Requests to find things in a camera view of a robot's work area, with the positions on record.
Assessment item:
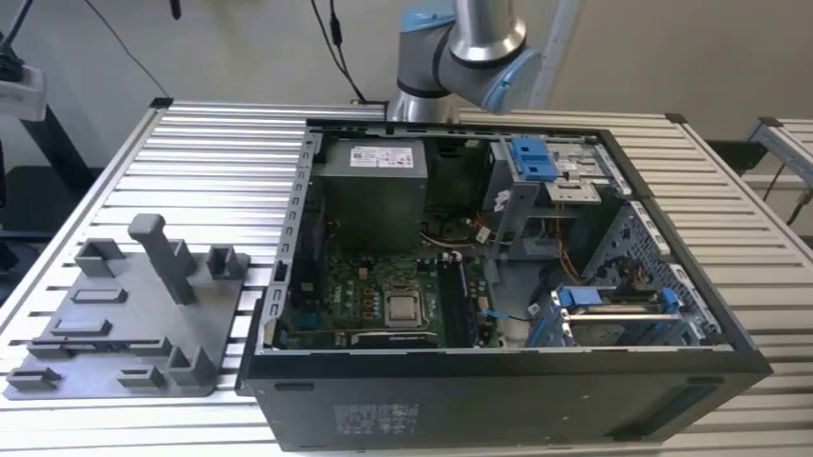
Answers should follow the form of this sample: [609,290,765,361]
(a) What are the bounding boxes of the green RAM stick white label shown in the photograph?
[28,338,164,348]

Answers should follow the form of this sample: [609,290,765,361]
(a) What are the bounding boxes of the grey power supply unit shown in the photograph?
[315,138,428,256]

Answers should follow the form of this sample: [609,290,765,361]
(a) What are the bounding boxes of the green motherboard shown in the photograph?
[277,251,503,351]

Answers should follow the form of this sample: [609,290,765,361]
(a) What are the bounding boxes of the silver CPU in socket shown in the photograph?
[384,293,426,329]

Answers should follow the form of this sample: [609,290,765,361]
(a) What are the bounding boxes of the black graphics card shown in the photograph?
[346,330,443,349]

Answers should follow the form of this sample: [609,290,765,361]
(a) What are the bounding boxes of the blue drive bay latch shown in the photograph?
[510,136,558,183]

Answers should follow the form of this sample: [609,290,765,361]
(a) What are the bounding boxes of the hard disk in blue carrier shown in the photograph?
[550,285,685,348]

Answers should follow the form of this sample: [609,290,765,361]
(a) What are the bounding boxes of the black open PC case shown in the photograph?
[235,117,774,452]

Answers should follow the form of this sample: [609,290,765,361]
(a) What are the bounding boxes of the grey plastic parts rack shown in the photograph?
[1,213,252,400]

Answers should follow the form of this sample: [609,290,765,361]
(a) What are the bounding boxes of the black box behind table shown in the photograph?
[703,139,767,177]

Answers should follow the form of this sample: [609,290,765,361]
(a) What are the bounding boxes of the metal slat side table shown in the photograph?
[739,116,813,191]

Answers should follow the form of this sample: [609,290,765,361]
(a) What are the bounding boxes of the white yellow wire bundle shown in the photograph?
[422,213,496,248]

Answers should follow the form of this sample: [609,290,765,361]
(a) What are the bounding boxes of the orange wires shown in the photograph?
[550,216,583,287]

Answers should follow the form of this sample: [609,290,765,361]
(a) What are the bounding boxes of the black hanging cable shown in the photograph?
[308,0,390,106]

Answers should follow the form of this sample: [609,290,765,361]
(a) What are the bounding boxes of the thin black wall wire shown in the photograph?
[84,0,171,100]

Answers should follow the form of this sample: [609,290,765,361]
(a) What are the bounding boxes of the black furniture frame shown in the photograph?
[0,109,107,291]

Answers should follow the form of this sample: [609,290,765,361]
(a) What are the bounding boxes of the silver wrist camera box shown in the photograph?
[0,66,49,121]

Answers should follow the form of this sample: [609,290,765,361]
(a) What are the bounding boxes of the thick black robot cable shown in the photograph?
[0,0,34,82]

